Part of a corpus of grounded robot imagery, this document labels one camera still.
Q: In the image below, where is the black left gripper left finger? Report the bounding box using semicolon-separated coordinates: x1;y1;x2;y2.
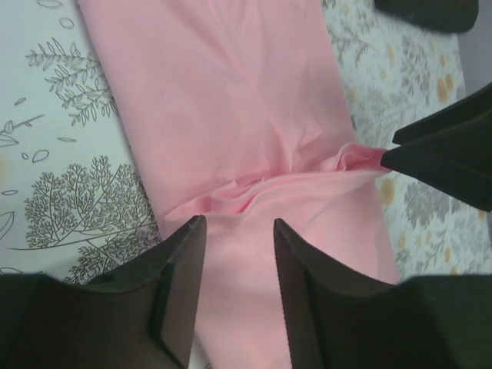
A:
1;216;207;368

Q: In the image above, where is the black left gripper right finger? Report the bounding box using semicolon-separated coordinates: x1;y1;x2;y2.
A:
274;219;491;368

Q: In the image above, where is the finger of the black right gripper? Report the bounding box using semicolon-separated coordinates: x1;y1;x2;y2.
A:
392;83;491;145
381;118;491;211

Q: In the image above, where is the pink t shirt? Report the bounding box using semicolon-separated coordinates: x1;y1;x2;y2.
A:
79;1;399;368

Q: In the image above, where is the black folded t shirt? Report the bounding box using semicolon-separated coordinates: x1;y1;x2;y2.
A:
374;0;479;34

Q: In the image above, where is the floral table cloth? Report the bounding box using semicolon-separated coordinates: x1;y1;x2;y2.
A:
1;1;491;282

